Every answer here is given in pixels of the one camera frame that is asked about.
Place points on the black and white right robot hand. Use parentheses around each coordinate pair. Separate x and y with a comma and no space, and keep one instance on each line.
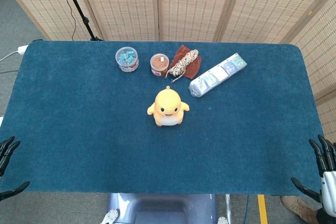
(326,161)

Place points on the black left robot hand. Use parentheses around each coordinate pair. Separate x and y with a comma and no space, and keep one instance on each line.
(5,149)

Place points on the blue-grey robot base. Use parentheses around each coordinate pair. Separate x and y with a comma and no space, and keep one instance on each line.
(162,208)

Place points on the yellow duck plush toy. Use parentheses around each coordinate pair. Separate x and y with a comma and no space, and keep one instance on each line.
(168,106)

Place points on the brown shoe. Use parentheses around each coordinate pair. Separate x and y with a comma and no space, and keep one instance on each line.
(298,205)

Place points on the white power strip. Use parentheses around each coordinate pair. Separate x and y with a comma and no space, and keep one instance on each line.
(22,49)

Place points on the plastic-wrapped tissue pack row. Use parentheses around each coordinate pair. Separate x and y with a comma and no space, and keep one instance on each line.
(218,74)

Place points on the clear jar of blue clips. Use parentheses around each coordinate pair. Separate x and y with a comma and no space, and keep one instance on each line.
(127,59)

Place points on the blue felt table mat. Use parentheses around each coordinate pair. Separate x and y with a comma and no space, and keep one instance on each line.
(162,145)

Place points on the black tripod stand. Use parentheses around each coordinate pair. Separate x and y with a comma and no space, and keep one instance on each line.
(78,9)

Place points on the clear jar with brown contents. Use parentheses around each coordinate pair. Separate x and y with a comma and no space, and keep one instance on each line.
(159,64)

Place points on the brown cloth piece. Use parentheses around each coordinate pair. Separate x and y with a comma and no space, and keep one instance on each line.
(181,53)

